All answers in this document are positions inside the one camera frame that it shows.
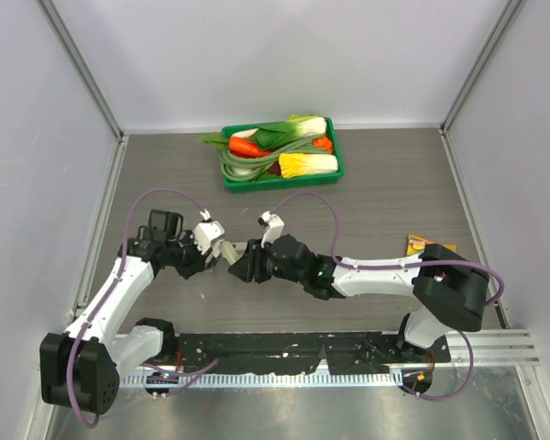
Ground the beige and black stapler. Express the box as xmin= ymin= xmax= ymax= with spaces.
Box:
xmin=219 ymin=240 xmax=247 ymax=266

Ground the yellow napa cabbage toy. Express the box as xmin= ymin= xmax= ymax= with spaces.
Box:
xmin=278 ymin=153 xmax=338 ymax=179

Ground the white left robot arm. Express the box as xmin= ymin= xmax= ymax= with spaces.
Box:
xmin=39 ymin=210 xmax=225 ymax=416

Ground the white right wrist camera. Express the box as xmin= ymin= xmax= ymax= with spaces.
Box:
xmin=258 ymin=211 xmax=285 ymax=248

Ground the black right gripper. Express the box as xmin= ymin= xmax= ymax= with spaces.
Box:
xmin=229 ymin=236 xmax=306 ymax=285

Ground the small orange carrot toy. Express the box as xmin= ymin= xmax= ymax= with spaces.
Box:
xmin=312 ymin=137 xmax=334 ymax=153

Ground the green bok choy toy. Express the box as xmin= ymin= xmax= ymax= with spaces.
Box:
xmin=199 ymin=115 xmax=327 ymax=150

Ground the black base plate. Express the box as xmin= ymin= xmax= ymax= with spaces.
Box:
xmin=124 ymin=330 xmax=453 ymax=375

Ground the colourful snack packet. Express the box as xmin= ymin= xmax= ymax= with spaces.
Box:
xmin=405 ymin=234 xmax=435 ymax=256

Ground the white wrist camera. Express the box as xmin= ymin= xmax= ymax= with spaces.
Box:
xmin=193 ymin=221 xmax=226 ymax=257
xmin=258 ymin=211 xmax=285 ymax=248

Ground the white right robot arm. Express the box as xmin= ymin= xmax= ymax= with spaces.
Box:
xmin=228 ymin=235 xmax=489 ymax=362

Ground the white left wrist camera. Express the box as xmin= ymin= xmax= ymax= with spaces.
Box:
xmin=193 ymin=221 xmax=226 ymax=257

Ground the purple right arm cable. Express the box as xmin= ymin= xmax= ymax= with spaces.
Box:
xmin=271 ymin=191 xmax=505 ymax=402

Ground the green long beans toy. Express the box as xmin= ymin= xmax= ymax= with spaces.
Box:
xmin=218 ymin=138 xmax=331 ymax=182

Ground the green plastic tray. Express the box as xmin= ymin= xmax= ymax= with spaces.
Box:
xmin=221 ymin=116 xmax=345 ymax=193

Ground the purple beet toy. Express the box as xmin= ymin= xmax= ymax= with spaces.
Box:
xmin=267 ymin=161 xmax=281 ymax=176

